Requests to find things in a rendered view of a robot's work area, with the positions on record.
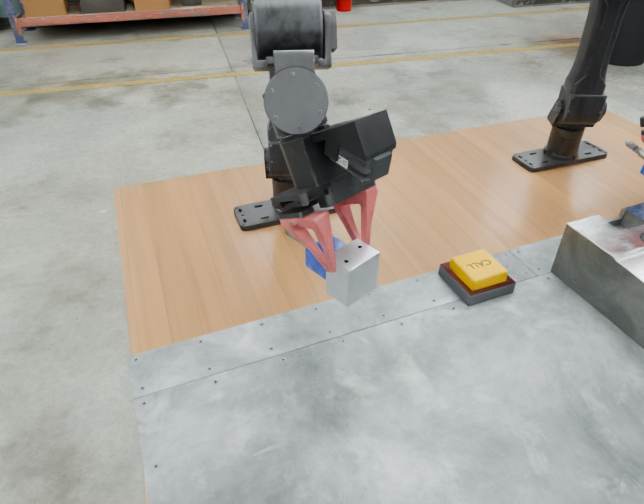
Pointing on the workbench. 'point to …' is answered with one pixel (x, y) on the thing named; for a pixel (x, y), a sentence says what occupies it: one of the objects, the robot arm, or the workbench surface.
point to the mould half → (615, 272)
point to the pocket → (626, 220)
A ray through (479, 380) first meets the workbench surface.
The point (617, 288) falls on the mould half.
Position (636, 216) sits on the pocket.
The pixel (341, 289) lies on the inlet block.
